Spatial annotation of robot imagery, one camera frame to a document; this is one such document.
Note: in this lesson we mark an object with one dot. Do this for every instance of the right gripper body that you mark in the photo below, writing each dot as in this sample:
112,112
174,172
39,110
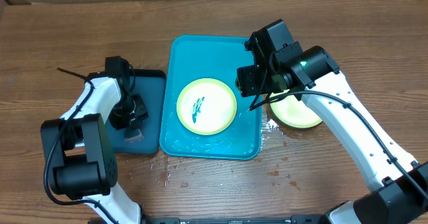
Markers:
261,83

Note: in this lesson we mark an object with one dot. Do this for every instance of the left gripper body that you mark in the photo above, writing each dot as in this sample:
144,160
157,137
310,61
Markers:
130,109

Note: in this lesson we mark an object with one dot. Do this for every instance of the orange green scrub sponge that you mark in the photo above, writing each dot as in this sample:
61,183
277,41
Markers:
133,135

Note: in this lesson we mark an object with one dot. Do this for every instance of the yellow-green plate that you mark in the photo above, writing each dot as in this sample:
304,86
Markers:
295,113
206,106

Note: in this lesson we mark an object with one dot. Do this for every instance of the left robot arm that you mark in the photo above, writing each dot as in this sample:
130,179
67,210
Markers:
80,164

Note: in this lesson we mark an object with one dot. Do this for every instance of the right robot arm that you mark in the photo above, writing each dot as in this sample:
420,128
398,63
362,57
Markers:
396,180

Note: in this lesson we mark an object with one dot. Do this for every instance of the black plastic tray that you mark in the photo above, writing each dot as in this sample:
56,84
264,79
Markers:
145,137

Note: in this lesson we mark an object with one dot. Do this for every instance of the teal plastic tray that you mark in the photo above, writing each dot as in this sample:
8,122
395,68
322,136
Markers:
194,57

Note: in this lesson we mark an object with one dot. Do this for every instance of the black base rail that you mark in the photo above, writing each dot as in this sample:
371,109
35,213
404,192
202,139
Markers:
294,219

